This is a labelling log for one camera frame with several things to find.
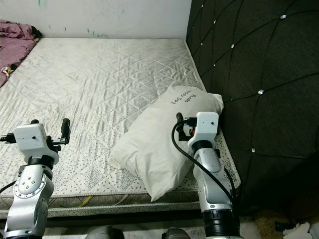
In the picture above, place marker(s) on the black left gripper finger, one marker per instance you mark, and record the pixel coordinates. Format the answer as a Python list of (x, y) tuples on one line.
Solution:
[(34, 122), (66, 129)]

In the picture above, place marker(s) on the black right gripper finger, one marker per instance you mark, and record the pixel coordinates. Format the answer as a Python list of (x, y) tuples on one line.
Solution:
[(179, 121)]

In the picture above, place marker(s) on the cream pillow with lettering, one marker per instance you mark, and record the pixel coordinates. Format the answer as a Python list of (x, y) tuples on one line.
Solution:
[(154, 144)]

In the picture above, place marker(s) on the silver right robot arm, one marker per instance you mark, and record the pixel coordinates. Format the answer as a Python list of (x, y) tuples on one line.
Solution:
[(209, 184)]

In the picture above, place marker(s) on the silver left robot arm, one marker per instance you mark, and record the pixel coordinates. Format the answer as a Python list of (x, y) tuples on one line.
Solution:
[(30, 199)]

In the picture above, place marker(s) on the white quilted mattress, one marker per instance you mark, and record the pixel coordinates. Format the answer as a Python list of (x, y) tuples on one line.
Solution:
[(104, 84)]

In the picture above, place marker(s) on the purple cartoon print blanket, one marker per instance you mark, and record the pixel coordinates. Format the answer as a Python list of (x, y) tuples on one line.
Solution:
[(12, 50)]

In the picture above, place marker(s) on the silver right robot leg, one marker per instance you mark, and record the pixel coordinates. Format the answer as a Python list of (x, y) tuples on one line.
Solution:
[(176, 234)]

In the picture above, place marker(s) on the torn white paper scrap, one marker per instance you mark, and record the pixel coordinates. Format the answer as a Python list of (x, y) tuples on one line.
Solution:
[(301, 233)]

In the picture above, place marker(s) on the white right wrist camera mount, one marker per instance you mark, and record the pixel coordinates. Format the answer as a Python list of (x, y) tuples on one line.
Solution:
[(207, 127)]

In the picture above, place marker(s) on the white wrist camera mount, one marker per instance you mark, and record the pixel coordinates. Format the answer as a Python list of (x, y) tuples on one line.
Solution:
[(207, 127), (32, 138)]

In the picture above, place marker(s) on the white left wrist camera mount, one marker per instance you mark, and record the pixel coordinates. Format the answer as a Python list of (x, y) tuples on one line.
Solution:
[(32, 138)]

